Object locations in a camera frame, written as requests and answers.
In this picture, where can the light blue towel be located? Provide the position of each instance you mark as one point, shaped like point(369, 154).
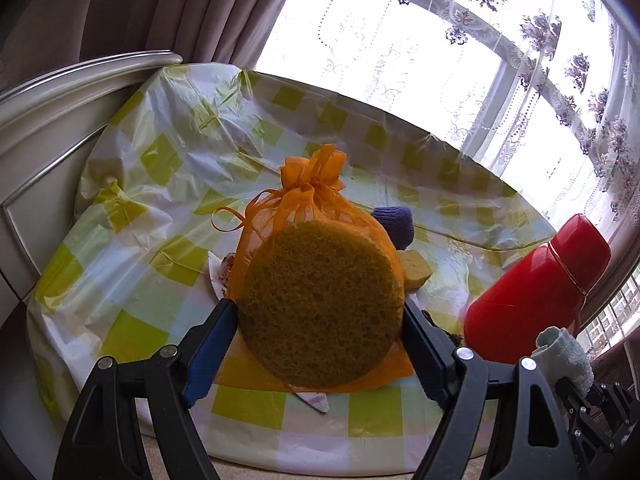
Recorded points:
point(562, 355)

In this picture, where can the sheer embroidered curtain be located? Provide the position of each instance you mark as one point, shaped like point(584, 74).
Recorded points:
point(575, 110)

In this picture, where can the round orange sponge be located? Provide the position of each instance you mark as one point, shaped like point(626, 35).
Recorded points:
point(320, 310)

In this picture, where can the purple knit hat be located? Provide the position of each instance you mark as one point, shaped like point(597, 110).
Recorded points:
point(392, 222)

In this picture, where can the mauve patterned curtain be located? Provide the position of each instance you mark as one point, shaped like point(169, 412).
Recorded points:
point(150, 5)

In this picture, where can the yellow rectangular sponge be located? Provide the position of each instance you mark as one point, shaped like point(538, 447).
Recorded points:
point(415, 267)

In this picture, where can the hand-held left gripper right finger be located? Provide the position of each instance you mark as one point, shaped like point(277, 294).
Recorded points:
point(425, 355)

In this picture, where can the red thermos bottle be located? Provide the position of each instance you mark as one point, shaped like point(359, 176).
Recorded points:
point(520, 300)

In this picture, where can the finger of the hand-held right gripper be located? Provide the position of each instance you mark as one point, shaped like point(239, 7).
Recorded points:
point(580, 415)
point(620, 405)

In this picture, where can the yellow checkered plastic tablecloth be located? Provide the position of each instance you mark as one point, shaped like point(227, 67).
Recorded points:
point(150, 260)

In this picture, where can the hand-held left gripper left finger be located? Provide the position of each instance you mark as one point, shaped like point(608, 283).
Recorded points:
point(210, 355)

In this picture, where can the orange organza bag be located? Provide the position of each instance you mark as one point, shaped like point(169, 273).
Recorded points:
point(300, 200)

